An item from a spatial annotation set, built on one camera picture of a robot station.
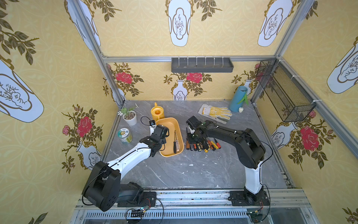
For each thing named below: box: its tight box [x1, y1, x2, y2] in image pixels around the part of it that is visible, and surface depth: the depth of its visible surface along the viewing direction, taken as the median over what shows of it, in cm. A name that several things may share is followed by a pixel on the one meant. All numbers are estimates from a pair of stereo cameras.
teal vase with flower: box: [228, 85, 249, 112], surface depth 103 cm
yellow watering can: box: [150, 102, 165, 122], surface depth 102 cm
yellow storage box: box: [155, 117, 185, 158], surface depth 94 cm
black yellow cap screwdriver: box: [202, 143, 209, 154], surface depth 92 cm
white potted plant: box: [117, 106, 138, 126], surface depth 102 cm
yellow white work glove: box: [198, 103, 233, 125], surface depth 113 cm
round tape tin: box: [117, 127, 133, 145], surface depth 94 cm
